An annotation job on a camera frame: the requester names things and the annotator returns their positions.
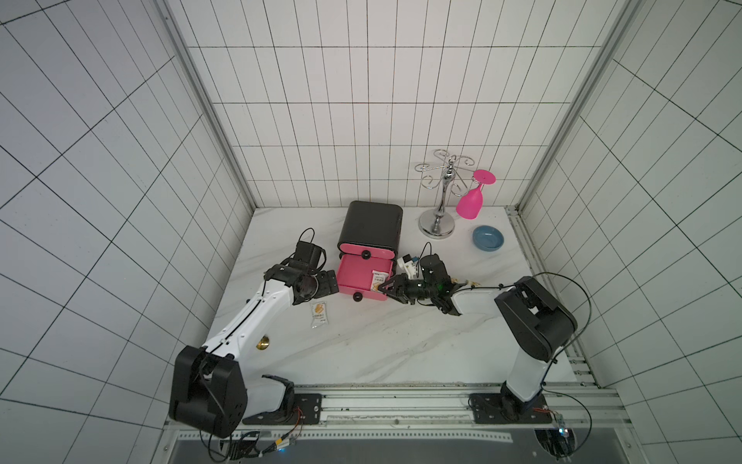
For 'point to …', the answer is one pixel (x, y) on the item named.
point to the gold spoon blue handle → (263, 343)
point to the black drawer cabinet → (373, 223)
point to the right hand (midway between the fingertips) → (372, 293)
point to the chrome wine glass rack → (441, 223)
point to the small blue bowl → (488, 238)
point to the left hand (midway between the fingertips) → (318, 293)
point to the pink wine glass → (470, 205)
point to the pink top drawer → (356, 249)
